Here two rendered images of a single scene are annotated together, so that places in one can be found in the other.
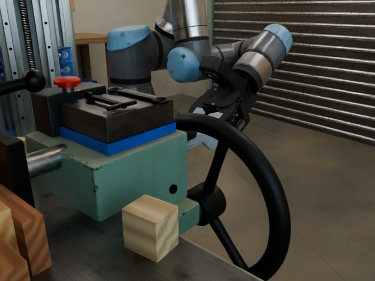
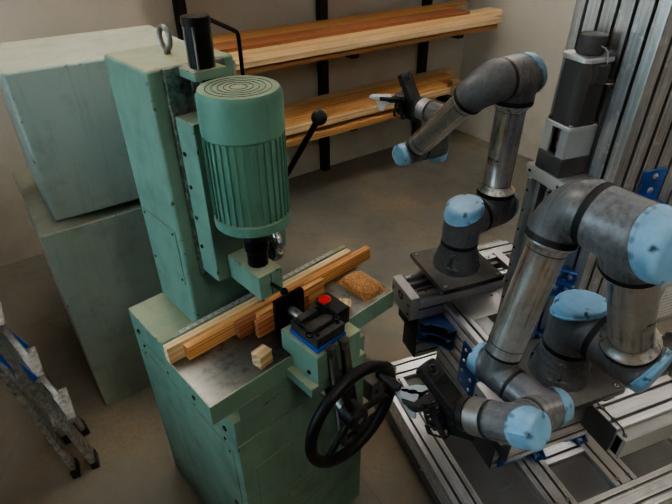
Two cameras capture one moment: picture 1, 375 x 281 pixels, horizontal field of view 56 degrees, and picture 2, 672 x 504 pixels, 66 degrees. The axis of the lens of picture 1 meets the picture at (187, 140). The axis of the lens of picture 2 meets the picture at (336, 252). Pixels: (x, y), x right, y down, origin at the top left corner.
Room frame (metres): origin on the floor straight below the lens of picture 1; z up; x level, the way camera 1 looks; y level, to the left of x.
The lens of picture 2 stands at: (0.53, -0.81, 1.81)
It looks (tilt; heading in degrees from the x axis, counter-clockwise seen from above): 34 degrees down; 96
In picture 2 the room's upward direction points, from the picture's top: straight up
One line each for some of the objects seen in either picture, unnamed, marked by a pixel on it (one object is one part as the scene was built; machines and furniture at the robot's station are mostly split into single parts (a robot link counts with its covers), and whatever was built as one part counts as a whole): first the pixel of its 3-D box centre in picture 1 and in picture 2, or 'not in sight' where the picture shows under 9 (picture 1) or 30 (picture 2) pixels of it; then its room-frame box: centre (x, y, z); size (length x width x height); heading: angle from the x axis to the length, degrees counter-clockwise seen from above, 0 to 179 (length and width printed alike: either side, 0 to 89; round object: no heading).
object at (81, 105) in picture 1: (103, 108); (322, 320); (0.40, 0.10, 0.99); 0.13 x 0.11 x 0.06; 49
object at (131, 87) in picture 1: (131, 92); (563, 354); (0.99, 0.16, 0.87); 0.15 x 0.15 x 0.10
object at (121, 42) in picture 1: (131, 51); (577, 321); (1.00, 0.16, 0.98); 0.13 x 0.12 x 0.14; 129
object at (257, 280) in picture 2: not in sight; (255, 273); (0.21, 0.21, 1.03); 0.14 x 0.07 x 0.09; 139
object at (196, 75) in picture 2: not in sight; (199, 58); (0.12, 0.29, 1.54); 0.08 x 0.08 x 0.17; 49
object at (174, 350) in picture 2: not in sight; (268, 299); (0.23, 0.24, 0.92); 0.60 x 0.02 x 0.05; 49
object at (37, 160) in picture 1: (32, 165); (296, 314); (0.32, 0.16, 0.95); 0.09 x 0.07 x 0.09; 49
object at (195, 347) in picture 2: not in sight; (288, 296); (0.28, 0.26, 0.92); 0.62 x 0.02 x 0.04; 49
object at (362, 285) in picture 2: not in sight; (361, 282); (0.48, 0.35, 0.91); 0.12 x 0.09 x 0.03; 139
